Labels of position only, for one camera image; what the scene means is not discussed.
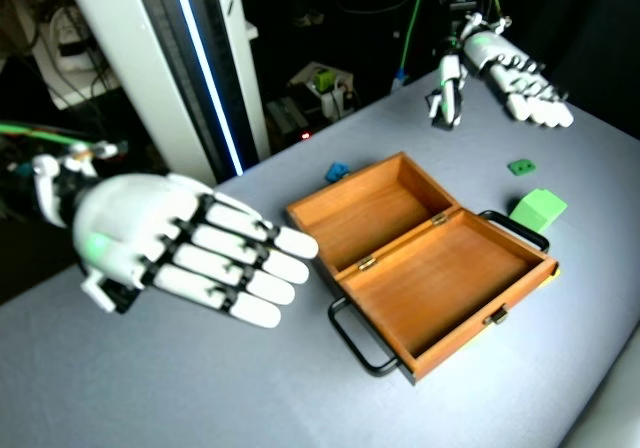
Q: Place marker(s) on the white column with blue light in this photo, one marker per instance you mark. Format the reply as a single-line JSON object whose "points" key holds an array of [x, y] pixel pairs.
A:
{"points": [[130, 68]]}

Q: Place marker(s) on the white device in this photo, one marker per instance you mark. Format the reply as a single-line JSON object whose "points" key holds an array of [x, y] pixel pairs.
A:
{"points": [[70, 33]]}

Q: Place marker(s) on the small dark green two-hole block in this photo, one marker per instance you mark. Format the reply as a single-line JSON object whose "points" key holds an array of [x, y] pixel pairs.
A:
{"points": [[522, 167]]}

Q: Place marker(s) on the small blue block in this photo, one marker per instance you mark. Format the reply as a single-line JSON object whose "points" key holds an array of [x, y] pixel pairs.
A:
{"points": [[337, 172]]}

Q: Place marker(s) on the white power strip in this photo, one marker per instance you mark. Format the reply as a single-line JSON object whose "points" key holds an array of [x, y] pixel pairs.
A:
{"points": [[305, 75]]}

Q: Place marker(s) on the grey table cloth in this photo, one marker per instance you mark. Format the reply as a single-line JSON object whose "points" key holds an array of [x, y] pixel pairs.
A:
{"points": [[150, 378]]}

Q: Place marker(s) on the light green house-shaped block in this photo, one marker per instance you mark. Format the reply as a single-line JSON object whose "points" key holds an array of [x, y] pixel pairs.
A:
{"points": [[542, 205]]}

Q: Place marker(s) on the grey ribbed device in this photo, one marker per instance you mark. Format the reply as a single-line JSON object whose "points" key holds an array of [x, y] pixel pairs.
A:
{"points": [[285, 113]]}

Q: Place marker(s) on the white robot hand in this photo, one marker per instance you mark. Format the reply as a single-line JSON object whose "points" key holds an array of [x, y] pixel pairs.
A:
{"points": [[125, 218], [485, 50]]}

